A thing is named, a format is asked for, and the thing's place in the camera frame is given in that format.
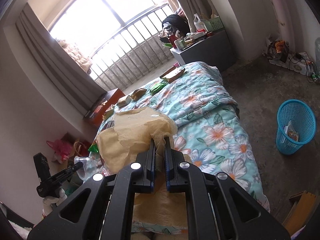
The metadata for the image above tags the green foil snack bag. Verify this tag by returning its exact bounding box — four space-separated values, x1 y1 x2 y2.
150 80 168 95

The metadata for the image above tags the pink plastic bag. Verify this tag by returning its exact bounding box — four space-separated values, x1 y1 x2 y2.
46 140 73 164

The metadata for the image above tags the beige paper bag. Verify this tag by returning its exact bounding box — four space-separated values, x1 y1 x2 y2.
95 107 177 173

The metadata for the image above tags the white gloved left hand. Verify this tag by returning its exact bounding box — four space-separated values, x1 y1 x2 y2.
42 189 67 217

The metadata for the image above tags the rolled floral wallpaper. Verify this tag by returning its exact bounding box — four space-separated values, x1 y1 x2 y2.
271 0 295 50

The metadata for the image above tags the blue mesh waste basket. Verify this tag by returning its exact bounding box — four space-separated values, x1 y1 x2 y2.
276 99 317 155

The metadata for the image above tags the metal window railing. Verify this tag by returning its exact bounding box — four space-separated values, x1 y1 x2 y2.
90 3 173 91

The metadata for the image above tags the orange cardboard box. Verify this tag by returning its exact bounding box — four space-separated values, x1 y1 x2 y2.
83 88 125 128

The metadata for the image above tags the green plastic basket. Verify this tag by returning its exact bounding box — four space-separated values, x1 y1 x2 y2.
204 16 224 32

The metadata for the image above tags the brown snack packet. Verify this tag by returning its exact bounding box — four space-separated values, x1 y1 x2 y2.
160 67 185 83

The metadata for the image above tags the black clothes pile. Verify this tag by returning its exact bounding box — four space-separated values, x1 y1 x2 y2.
162 14 190 36

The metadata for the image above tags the red thermos bottle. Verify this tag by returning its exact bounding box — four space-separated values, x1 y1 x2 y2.
167 34 177 49

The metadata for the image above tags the floral blue bed quilt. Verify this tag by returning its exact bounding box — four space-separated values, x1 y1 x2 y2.
93 61 271 234

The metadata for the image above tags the floor clutter power strip pile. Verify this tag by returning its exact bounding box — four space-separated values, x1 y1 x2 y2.
263 37 319 83

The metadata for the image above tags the dark grey side cabinet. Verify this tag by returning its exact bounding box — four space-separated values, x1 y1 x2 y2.
170 29 236 72

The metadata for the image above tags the grey left curtain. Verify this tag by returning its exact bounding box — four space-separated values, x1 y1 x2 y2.
16 3 106 115

